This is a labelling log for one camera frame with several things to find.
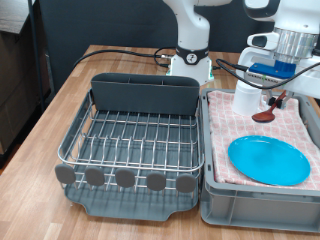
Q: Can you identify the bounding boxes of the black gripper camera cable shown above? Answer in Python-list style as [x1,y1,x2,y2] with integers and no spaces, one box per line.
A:
[215,58,320,90]

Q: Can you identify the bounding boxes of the red-brown wooden spoon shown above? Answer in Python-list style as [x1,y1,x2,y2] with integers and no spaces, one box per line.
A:
[251,89,288,124]

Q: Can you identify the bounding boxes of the black cable on table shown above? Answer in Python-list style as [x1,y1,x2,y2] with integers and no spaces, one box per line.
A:
[72,46,178,69]

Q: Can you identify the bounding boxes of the dark grey cutlery holder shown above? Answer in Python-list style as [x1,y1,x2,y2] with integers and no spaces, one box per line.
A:
[90,72,200,116]

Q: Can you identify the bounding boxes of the white mug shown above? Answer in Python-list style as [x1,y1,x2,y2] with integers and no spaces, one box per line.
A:
[231,80,270,117]

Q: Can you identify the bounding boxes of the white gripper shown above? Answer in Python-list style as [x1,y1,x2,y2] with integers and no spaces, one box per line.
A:
[237,46,320,110]

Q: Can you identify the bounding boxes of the blue plate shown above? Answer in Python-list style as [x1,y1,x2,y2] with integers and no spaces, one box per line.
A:
[227,134,312,187]

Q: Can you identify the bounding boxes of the metal wire dish rack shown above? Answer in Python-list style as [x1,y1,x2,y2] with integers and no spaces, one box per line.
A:
[57,89,206,194]

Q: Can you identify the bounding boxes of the grey drain tray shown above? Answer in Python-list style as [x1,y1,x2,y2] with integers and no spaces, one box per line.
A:
[63,89,201,222]

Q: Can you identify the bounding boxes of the dark side cabinet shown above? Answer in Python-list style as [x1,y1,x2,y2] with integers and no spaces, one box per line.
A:
[0,0,53,168]

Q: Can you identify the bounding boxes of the grey plastic crate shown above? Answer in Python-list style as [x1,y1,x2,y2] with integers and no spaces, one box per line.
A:
[199,88,320,233]

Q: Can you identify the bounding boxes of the pink checked cloth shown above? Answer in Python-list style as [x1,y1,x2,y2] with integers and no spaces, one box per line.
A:
[207,89,320,191]

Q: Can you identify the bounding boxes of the black metal pole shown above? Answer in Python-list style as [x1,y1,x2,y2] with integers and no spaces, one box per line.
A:
[27,0,46,113]

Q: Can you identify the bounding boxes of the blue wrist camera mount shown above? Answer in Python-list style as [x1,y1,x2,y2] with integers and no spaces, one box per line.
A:
[248,60,297,80]

